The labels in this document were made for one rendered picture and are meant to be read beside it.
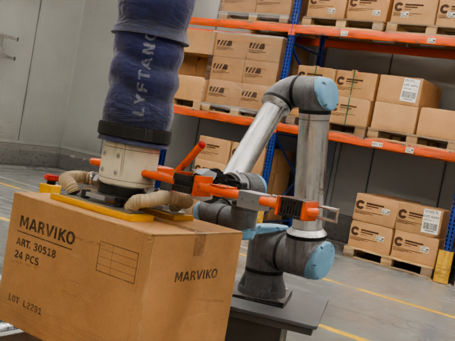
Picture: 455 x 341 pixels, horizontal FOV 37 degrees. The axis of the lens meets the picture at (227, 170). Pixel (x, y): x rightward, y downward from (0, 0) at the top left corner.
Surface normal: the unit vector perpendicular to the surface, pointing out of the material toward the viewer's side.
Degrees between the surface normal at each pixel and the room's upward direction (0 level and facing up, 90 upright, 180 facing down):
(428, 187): 90
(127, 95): 74
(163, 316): 89
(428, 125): 90
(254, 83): 93
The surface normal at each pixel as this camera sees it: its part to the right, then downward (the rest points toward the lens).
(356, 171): -0.54, -0.05
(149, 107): 0.36, -0.16
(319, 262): 0.76, 0.22
